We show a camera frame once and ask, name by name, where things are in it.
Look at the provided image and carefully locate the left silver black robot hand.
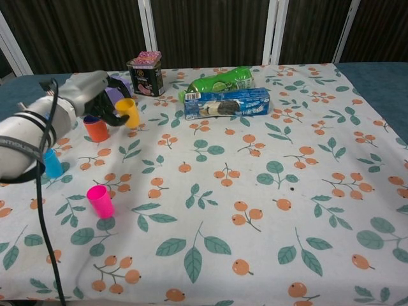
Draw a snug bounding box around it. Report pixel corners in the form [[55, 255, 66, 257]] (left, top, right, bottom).
[[59, 70, 131, 128]]

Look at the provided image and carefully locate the yellow plastic cup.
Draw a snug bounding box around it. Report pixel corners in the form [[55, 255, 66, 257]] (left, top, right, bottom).
[[115, 98, 141, 129]]

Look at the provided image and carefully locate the light blue plastic cup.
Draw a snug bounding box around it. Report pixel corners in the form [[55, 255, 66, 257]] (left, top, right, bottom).
[[43, 148, 64, 179]]

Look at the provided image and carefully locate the pink plastic cup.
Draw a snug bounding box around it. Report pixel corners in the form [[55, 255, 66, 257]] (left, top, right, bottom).
[[86, 185, 115, 220]]

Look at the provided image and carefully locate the purple foam cube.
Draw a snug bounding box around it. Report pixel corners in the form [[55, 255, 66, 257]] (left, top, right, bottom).
[[103, 75, 131, 103]]

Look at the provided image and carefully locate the orange plastic cup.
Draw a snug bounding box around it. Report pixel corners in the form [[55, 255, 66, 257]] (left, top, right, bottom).
[[83, 117, 111, 143]]

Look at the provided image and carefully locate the dark slatted divider panel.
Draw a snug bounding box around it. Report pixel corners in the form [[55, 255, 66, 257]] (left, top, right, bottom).
[[270, 0, 356, 66], [333, 0, 408, 64], [0, 0, 159, 77], [149, 0, 278, 69]]

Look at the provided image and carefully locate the dark luncheon meat tin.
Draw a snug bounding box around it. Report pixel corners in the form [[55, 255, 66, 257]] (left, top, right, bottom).
[[126, 59, 165, 97]]

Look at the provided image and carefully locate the pink patterned small pack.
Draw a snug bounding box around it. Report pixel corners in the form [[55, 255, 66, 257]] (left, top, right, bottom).
[[131, 50, 161, 69]]

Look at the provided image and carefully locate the green plastic bottle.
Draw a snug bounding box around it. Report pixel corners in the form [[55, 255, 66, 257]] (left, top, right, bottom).
[[178, 66, 254, 103]]

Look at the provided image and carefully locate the blue cookie package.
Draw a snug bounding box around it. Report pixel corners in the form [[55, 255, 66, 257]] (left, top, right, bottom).
[[183, 87, 272, 121]]

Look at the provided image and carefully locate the floral fruit print tablecloth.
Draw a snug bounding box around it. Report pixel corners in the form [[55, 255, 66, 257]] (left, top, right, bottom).
[[0, 62, 408, 306]]

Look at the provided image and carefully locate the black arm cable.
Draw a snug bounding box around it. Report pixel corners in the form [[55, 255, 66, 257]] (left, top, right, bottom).
[[0, 78, 68, 306]]

